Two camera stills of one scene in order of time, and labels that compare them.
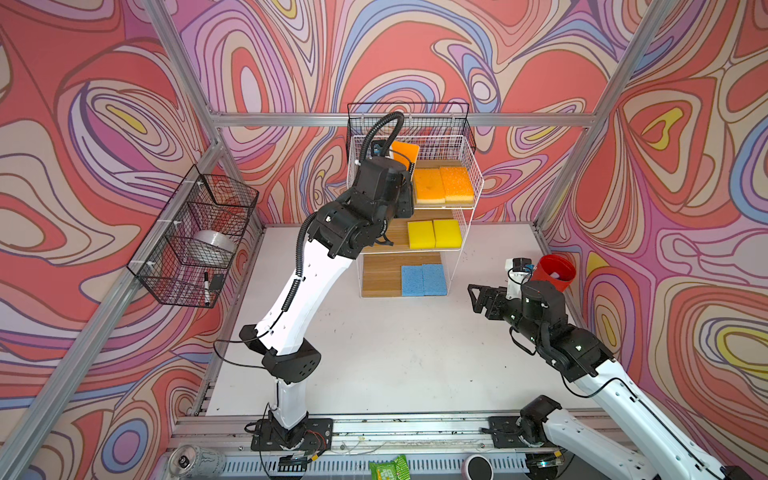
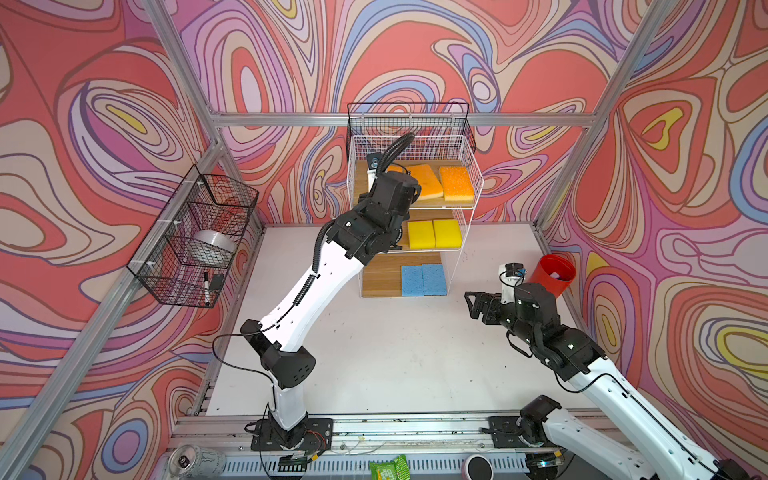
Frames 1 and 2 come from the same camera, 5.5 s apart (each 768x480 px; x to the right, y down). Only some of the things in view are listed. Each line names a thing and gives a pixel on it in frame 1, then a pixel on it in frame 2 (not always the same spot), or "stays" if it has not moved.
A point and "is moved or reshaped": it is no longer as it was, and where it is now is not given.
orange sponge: [429, 185] is moved or reshaped
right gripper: [497, 297] stays
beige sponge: [411, 151] is moved or reshaped
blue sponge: [434, 280] stays
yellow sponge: [448, 234] stays
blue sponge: [412, 281] stays
